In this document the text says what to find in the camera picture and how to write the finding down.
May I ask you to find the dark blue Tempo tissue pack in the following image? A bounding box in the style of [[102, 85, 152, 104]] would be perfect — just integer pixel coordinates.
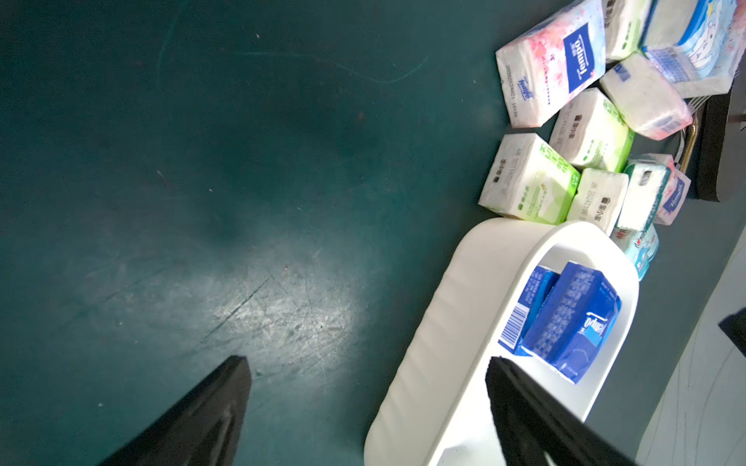
[[498, 265, 560, 356]]

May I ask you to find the white oval storage box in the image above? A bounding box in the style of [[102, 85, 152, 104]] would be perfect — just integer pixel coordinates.
[[363, 217, 639, 465]]

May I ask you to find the pink white tissue pack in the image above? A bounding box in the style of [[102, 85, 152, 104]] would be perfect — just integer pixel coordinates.
[[600, 52, 693, 141]]

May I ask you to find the metal fork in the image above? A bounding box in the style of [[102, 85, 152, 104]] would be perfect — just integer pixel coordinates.
[[674, 95, 711, 173]]

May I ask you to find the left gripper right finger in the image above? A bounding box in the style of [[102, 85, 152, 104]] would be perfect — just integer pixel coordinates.
[[486, 357, 634, 465]]

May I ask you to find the light blue tissue pack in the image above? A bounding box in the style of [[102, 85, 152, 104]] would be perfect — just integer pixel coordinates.
[[640, 0, 745, 99]]

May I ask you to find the pink Tempo tissue pack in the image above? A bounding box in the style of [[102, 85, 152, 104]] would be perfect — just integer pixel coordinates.
[[635, 153, 691, 225]]

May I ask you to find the pink floral Tempo pack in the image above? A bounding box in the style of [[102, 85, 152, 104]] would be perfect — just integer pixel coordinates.
[[495, 0, 606, 129]]

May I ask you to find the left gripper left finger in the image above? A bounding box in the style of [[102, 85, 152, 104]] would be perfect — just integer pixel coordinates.
[[102, 355, 252, 465]]

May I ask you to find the green white tissue pack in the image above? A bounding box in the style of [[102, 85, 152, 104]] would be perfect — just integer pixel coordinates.
[[478, 133, 581, 225]]

